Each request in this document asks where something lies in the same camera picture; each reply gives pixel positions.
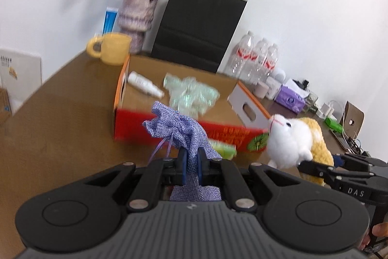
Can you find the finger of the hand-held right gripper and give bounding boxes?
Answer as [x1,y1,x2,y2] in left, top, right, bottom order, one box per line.
[297,159,336,184]
[332,153,388,171]

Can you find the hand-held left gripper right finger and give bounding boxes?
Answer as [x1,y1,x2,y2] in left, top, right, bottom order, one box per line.
[197,148,304,213]

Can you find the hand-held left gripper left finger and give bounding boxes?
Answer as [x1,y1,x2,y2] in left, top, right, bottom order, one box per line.
[85,149,187,213]

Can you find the purple drawstring pouch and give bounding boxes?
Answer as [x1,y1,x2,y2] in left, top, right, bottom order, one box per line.
[142,101,223,202]

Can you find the yellow and white plush sheep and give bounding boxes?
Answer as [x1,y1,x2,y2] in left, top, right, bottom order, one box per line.
[267,114,334,187]

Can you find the orange cardboard box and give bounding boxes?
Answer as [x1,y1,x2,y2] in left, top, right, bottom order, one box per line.
[113,53,272,153]

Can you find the iridescent organza bag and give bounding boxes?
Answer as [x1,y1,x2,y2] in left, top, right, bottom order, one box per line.
[163,74,220,120]

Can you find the white spray bottle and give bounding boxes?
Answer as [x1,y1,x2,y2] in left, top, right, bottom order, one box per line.
[127,71,165,97]

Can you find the wooden desktop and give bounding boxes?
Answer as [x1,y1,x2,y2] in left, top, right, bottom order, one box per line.
[0,50,379,251]

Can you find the person's right hand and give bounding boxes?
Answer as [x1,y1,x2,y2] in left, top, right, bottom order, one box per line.
[362,222,388,254]

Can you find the dark smartphone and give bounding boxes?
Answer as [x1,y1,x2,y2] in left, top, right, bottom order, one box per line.
[330,130,352,148]

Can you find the green tissue packet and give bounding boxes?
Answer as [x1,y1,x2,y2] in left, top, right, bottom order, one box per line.
[210,140,237,160]

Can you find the green stapler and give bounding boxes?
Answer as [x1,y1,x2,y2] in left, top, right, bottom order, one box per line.
[324,118,344,132]

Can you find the brown cardboard stand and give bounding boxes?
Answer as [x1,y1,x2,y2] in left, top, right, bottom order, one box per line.
[339,100,365,139]

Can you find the clear glass cup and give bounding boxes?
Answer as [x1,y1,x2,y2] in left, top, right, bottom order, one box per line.
[305,93,319,109]

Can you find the purple tissue pack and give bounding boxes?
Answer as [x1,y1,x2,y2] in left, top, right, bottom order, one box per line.
[274,84,307,112]

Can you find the white plastic jar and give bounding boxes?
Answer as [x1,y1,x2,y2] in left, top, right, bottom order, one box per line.
[267,77,281,99]

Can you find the clear water bottle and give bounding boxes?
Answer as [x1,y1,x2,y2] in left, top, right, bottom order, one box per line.
[229,31,254,79]
[245,38,269,82]
[262,43,279,77]

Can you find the yellow mug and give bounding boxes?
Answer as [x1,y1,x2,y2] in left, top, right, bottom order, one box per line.
[86,32,132,66]

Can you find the black paper bag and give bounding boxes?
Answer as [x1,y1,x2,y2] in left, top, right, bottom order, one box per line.
[151,0,247,74]

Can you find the mottled purple ceramic vase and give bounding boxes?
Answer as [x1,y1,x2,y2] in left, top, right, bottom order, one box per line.
[118,0,160,55]

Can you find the blue and white tube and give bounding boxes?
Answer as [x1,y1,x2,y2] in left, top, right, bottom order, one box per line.
[103,7,119,35]

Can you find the brown cardboard carton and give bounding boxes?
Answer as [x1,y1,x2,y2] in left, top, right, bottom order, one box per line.
[0,88,13,126]

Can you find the tangled cables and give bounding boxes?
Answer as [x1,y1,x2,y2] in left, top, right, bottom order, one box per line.
[344,136,372,157]

